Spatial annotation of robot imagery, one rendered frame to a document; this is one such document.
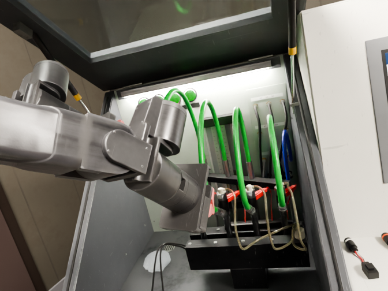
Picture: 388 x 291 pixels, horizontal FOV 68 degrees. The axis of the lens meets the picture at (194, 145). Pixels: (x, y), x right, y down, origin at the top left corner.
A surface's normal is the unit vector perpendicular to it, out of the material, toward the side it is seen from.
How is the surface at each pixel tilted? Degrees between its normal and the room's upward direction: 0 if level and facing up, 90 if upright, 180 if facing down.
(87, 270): 90
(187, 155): 90
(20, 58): 90
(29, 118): 70
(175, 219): 44
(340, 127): 76
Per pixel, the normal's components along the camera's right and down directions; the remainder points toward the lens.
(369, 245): -0.21, -0.94
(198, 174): -0.46, -0.44
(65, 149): 0.71, -0.15
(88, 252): 0.95, -0.14
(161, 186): 0.64, 0.44
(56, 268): 0.86, -0.05
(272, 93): -0.21, 0.31
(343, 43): -0.26, 0.07
